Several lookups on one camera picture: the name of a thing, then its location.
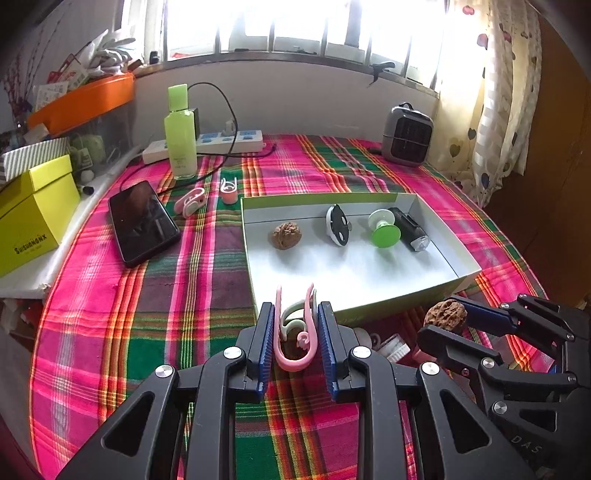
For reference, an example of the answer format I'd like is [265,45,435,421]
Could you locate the dried red flower branches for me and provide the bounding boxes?
[0,51,33,121]

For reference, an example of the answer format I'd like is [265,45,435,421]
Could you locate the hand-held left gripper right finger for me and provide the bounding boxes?
[318,302,536,480]

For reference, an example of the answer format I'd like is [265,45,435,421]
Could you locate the clear storage tank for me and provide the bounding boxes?
[69,104,134,176]

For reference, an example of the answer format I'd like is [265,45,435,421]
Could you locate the black smartphone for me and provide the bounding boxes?
[108,181,182,268]

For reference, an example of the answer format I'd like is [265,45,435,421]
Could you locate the heart print curtain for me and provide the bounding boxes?
[438,0,543,208]

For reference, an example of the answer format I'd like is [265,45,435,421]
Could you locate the barred window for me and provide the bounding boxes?
[122,0,444,93]

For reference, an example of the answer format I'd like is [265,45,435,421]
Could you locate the small white round jar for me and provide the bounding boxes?
[383,336,410,362]

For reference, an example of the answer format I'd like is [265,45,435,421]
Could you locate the green white cardboard box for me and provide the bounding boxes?
[240,193,482,324]

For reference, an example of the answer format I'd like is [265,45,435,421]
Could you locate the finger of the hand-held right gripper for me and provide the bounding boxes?
[455,293,591,365]
[418,325,578,416]

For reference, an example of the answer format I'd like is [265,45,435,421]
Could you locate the black window handle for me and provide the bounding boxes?
[369,61,397,86]

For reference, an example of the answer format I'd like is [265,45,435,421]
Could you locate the yellow cardboard box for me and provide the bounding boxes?
[0,154,81,278]

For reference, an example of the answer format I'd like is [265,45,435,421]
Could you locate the brown walnut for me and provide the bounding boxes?
[424,299,468,330]
[270,222,303,250]

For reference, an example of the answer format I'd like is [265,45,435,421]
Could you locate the pink white clip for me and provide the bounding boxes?
[174,187,208,217]

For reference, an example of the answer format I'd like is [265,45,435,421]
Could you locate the black silver flashlight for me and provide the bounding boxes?
[388,207,428,252]

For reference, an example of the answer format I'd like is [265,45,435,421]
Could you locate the white power strip with charger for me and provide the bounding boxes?
[121,82,278,195]

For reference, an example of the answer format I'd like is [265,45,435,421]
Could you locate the pile of paper packets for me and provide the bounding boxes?
[34,53,90,109]

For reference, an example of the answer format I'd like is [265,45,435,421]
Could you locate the striped gift box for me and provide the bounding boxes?
[0,137,70,181]

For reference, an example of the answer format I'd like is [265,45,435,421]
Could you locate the pink mint clip set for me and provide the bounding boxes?
[274,283,320,373]

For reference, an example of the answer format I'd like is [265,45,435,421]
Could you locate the grey space heater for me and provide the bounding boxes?
[382,102,435,167]

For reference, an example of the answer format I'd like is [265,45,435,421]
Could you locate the light green bottle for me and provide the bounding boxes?
[164,84,198,181]

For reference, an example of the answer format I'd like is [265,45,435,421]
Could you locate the orange box lid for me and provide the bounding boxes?
[27,73,136,137]

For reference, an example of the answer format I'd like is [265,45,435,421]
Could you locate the green white plastic spool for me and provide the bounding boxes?
[369,209,402,248]

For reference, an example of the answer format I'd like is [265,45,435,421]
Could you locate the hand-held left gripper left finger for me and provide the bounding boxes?
[55,302,276,480]

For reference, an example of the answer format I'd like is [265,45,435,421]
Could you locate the black round cartoon toy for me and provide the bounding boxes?
[324,204,354,247]

